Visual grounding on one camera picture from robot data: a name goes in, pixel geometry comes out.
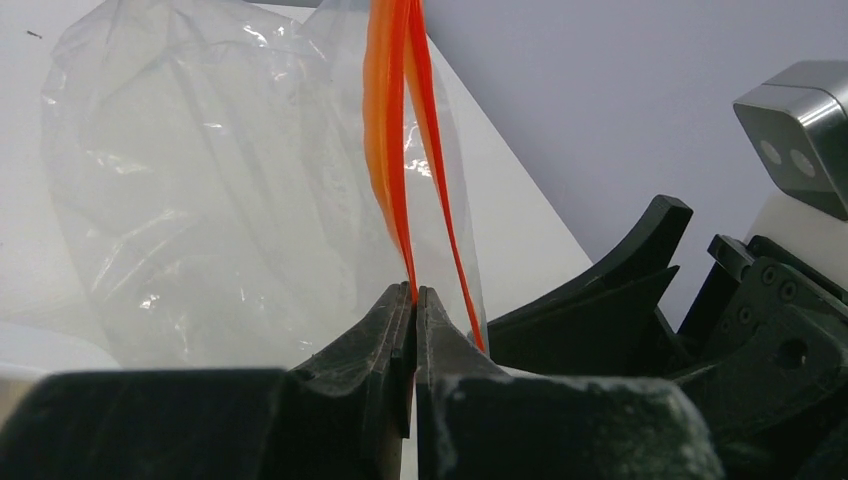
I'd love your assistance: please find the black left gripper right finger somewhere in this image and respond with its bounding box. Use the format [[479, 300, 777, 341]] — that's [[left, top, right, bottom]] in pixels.
[[415, 287, 725, 479]]

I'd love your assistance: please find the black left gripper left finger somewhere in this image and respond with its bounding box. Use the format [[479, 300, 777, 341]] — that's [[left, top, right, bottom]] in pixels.
[[1, 283, 415, 479]]

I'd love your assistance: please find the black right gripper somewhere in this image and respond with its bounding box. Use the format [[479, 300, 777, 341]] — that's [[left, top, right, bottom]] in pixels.
[[489, 194, 847, 479]]

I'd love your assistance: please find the clear orange-zip bag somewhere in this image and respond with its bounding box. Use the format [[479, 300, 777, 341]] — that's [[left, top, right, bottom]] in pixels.
[[42, 1, 488, 368]]

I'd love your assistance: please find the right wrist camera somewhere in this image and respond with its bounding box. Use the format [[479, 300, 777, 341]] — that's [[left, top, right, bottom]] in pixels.
[[732, 59, 848, 266]]

